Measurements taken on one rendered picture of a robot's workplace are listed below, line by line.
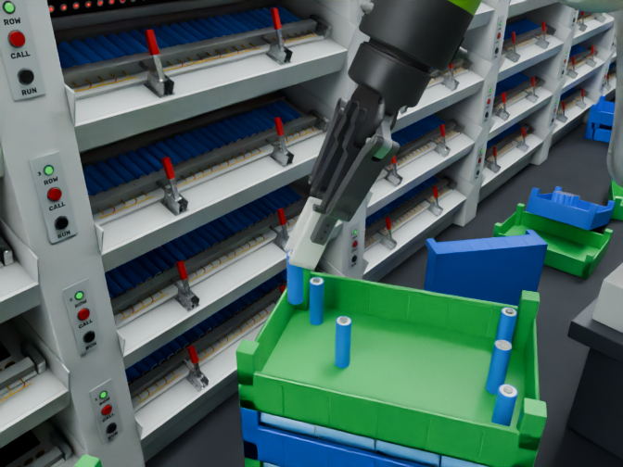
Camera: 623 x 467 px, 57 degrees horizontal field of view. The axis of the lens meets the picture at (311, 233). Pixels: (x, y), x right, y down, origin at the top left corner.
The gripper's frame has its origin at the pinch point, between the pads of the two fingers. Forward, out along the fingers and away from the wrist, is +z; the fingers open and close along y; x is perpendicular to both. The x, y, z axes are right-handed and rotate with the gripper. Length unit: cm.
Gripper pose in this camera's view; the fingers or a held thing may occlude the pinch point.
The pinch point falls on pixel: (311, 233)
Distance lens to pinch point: 62.2
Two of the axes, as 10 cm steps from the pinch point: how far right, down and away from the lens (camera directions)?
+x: -8.8, -2.6, -3.9
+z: -4.1, 8.4, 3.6
